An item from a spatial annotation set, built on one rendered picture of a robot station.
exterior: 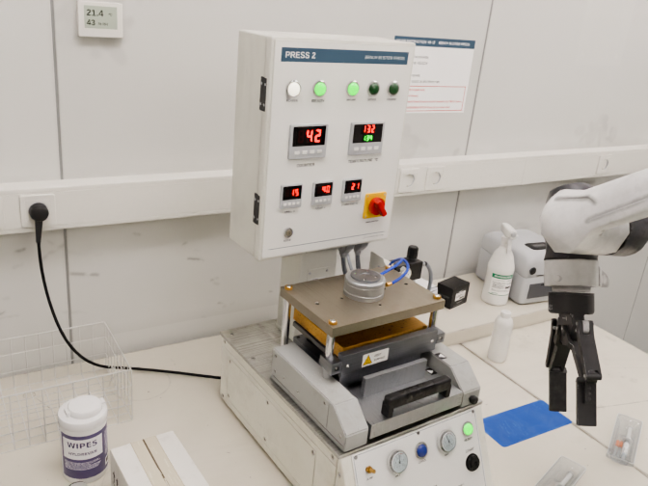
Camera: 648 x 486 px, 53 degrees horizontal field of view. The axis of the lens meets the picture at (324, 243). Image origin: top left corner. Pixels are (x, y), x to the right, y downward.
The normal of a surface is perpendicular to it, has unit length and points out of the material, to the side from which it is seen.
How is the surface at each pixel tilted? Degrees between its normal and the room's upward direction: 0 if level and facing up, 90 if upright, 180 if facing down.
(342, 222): 90
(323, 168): 90
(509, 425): 0
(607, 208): 78
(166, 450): 2
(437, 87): 90
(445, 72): 90
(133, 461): 2
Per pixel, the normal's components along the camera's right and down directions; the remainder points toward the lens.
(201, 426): 0.09, -0.93
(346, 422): 0.44, -0.47
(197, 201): 0.51, 0.36
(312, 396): -0.83, 0.13
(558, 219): -0.75, -0.23
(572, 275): -0.31, -0.11
